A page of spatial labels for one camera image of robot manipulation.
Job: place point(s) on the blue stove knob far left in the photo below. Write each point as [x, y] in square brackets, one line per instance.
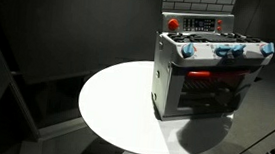
[188, 50]

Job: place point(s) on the blue stove knob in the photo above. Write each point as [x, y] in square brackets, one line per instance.
[267, 49]
[237, 50]
[222, 50]
[188, 50]

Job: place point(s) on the large red round knob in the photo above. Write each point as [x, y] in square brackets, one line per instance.
[173, 24]

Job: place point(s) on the grey toy stove oven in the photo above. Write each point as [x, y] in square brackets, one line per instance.
[174, 94]

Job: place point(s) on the blue stove knob far right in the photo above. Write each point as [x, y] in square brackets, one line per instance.
[267, 49]

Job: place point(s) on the white round pedestal table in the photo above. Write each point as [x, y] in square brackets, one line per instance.
[116, 103]

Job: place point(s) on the red oven door handle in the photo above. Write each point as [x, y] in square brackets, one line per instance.
[208, 74]

